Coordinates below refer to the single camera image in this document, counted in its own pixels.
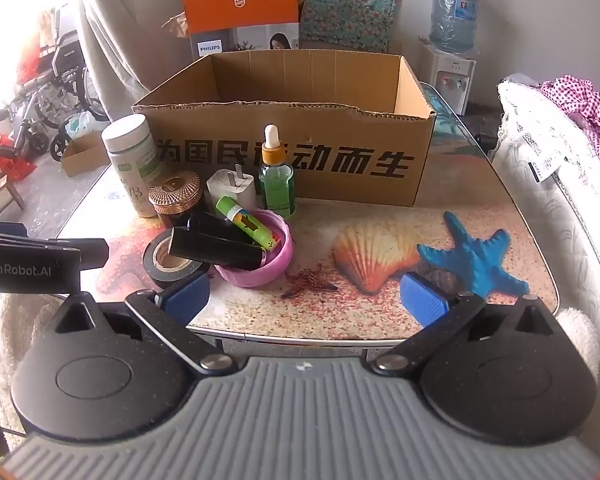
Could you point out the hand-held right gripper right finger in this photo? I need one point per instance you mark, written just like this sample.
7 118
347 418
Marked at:
425 300

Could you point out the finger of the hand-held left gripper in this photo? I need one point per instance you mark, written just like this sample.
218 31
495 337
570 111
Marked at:
94 254

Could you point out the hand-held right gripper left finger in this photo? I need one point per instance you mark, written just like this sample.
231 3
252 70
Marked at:
185 297

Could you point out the black tape roll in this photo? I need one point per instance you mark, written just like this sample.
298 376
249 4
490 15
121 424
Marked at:
150 265

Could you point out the black cosmetic tube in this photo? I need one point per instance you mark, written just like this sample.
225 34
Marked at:
215 252
210 224

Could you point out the pink plastic bowl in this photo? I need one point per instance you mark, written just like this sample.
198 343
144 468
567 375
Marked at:
275 265

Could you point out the green glue stick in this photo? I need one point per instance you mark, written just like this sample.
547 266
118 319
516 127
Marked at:
245 222

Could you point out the dark jar with gold lid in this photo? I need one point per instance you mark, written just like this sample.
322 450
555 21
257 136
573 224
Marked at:
175 187

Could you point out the white bottle with green label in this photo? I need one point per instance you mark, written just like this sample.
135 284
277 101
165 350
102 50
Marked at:
130 150

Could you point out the white charger plug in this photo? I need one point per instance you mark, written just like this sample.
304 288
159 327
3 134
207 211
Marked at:
230 185

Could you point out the green dropper bottle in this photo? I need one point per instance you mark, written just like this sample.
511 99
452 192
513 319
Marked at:
277 185

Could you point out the large cardboard box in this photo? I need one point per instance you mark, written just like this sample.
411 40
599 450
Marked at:
330 135

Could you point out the white fleece blanket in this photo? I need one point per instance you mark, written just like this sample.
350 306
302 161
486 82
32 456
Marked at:
10 340
580 340

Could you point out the small brown cardboard box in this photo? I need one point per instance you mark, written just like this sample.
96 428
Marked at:
82 155

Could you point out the red plastic bag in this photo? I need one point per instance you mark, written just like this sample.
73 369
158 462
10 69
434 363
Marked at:
12 157

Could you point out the white and green plastic bag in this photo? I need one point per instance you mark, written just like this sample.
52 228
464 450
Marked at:
82 124

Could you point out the white quilt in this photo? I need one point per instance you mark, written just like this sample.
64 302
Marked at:
570 220

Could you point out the folded wheelchair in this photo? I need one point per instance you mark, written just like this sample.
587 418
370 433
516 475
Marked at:
55 80

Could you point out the white curtain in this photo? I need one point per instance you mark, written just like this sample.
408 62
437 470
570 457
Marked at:
120 35

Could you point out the white water dispenser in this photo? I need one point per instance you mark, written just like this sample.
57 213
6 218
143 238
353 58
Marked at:
447 77

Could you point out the pink checked cloth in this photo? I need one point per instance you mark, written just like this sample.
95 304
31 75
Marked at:
590 105

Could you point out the orange and grey product box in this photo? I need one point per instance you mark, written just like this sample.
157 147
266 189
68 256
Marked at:
230 5

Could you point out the blue water jug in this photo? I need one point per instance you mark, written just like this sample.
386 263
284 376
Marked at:
452 17

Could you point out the floral teal wall cloth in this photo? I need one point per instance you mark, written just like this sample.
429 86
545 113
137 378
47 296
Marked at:
350 5

